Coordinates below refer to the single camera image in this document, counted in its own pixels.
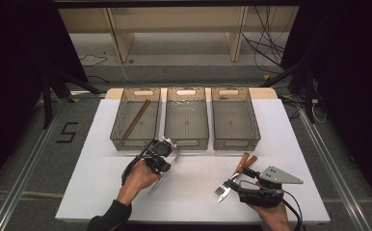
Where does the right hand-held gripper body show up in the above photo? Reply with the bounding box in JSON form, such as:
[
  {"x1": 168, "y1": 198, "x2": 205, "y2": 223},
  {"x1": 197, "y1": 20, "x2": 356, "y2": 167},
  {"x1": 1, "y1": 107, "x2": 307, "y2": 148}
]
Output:
[{"x1": 237, "y1": 166, "x2": 305, "y2": 210}]

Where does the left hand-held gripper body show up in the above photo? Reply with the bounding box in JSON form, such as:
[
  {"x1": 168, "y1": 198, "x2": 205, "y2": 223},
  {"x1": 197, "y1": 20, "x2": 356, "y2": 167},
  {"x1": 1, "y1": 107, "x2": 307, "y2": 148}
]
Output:
[{"x1": 144, "y1": 137, "x2": 179, "y2": 175}]

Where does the wooden-handled steel fork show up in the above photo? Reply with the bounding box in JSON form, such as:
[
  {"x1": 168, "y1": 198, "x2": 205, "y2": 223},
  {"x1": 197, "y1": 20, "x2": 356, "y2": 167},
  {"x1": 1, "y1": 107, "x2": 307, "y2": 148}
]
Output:
[{"x1": 214, "y1": 152, "x2": 251, "y2": 196}]

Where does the wooden-handled steel knife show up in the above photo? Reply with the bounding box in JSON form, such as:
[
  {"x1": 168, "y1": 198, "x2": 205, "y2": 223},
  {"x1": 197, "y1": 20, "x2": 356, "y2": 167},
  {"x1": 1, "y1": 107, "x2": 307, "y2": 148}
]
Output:
[{"x1": 217, "y1": 155, "x2": 258, "y2": 204}]

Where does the smoky clear plastic bin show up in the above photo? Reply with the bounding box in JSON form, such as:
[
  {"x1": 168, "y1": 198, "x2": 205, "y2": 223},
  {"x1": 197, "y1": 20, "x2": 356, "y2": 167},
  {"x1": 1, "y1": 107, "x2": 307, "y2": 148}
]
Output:
[
  {"x1": 163, "y1": 87, "x2": 210, "y2": 151},
  {"x1": 210, "y1": 87, "x2": 261, "y2": 152},
  {"x1": 109, "y1": 87, "x2": 162, "y2": 152}
]

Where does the brown wooden chopstick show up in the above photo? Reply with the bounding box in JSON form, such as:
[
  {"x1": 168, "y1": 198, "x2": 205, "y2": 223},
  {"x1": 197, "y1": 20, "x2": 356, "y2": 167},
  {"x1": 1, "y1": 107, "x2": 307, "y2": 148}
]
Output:
[
  {"x1": 121, "y1": 98, "x2": 149, "y2": 140},
  {"x1": 124, "y1": 99, "x2": 151, "y2": 140}
]

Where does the person's right hand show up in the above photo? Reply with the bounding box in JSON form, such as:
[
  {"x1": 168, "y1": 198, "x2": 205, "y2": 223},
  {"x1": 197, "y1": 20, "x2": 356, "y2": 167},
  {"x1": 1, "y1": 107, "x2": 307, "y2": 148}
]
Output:
[{"x1": 248, "y1": 202, "x2": 293, "y2": 231}]

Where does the person's left hand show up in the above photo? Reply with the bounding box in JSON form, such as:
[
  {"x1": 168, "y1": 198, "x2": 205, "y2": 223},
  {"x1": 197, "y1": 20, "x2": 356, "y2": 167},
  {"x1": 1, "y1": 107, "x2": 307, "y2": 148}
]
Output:
[{"x1": 117, "y1": 159, "x2": 162, "y2": 205}]

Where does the white table sheet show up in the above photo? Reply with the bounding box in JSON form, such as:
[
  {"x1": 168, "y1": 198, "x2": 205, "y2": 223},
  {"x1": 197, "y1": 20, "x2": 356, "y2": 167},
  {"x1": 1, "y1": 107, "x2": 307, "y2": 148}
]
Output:
[{"x1": 54, "y1": 97, "x2": 332, "y2": 224}]

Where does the black metal stand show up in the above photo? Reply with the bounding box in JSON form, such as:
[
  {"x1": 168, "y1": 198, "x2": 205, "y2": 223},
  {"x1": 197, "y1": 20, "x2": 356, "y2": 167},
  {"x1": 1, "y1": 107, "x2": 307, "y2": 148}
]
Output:
[{"x1": 259, "y1": 57, "x2": 317, "y2": 124}]

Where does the beige wooden shelf unit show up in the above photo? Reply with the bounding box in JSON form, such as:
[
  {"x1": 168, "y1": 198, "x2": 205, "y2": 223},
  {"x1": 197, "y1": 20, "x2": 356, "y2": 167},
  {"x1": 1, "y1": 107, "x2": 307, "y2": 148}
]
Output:
[{"x1": 58, "y1": 5, "x2": 301, "y2": 64}]

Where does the black tripod stand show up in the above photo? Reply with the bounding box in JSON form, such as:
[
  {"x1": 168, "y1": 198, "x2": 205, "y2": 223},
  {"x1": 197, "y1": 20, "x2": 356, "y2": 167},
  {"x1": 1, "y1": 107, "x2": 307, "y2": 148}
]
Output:
[{"x1": 40, "y1": 66, "x2": 103, "y2": 129}]

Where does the black curtain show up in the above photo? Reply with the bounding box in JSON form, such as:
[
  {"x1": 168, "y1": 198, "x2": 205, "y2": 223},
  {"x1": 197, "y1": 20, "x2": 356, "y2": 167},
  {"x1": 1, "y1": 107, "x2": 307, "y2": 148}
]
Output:
[
  {"x1": 281, "y1": 0, "x2": 372, "y2": 213},
  {"x1": 0, "y1": 0, "x2": 89, "y2": 196}
]

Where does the black overhead bar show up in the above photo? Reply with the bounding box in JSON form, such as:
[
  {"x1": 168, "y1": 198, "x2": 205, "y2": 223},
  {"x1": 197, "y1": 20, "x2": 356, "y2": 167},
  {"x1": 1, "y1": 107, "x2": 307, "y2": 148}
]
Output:
[{"x1": 52, "y1": 0, "x2": 304, "y2": 9}]

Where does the right hand-held gripper cable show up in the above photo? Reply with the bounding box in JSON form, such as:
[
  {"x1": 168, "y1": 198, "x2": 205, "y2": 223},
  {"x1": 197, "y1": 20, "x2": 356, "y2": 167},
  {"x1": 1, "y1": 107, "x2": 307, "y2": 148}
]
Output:
[{"x1": 238, "y1": 180, "x2": 305, "y2": 231}]

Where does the aluminium floor rail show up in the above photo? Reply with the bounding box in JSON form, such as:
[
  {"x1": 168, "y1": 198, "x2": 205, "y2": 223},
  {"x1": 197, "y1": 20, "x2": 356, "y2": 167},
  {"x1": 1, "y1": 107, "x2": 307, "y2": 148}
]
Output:
[
  {"x1": 0, "y1": 90, "x2": 108, "y2": 231},
  {"x1": 296, "y1": 105, "x2": 372, "y2": 231}
]

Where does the thin black floor cable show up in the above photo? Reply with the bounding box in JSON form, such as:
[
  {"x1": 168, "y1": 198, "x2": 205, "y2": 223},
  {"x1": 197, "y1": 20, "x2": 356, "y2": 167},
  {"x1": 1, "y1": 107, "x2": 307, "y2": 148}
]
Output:
[{"x1": 78, "y1": 52, "x2": 109, "y2": 67}]

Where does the tangle of black cables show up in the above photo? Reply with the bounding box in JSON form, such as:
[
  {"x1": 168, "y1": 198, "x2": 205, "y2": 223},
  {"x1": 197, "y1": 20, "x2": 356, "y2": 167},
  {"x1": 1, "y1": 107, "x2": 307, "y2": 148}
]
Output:
[{"x1": 241, "y1": 5, "x2": 296, "y2": 75}]

